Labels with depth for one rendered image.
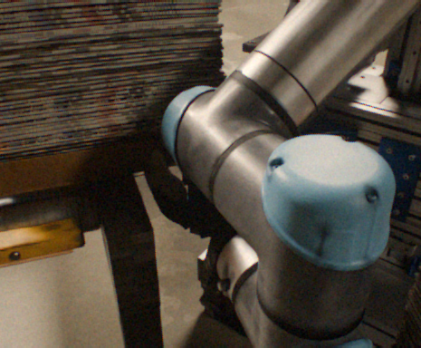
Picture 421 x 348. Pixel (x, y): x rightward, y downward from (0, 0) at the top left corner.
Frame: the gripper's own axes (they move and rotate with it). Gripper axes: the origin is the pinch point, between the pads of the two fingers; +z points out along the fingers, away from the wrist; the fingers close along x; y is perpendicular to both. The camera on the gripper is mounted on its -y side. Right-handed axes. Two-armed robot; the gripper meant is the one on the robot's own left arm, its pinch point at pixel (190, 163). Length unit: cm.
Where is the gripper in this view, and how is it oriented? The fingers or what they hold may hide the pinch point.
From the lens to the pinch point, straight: 58.4
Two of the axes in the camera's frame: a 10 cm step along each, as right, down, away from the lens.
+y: 0.0, -8.3, -5.5
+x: -9.5, 1.8, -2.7
